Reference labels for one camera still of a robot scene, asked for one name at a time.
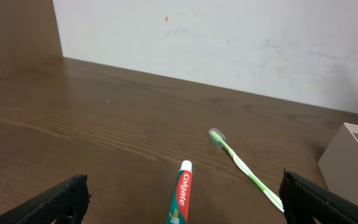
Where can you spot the green white toothbrush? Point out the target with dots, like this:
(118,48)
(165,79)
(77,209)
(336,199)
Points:
(218,139)

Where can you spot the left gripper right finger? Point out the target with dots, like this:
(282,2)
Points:
(304,202)

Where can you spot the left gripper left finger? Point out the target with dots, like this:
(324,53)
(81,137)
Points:
(67,202)

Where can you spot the red green toothpaste tube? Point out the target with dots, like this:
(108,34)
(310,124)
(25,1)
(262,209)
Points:
(179,207)

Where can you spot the white cardboard box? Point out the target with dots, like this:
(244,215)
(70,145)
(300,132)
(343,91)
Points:
(339,163)

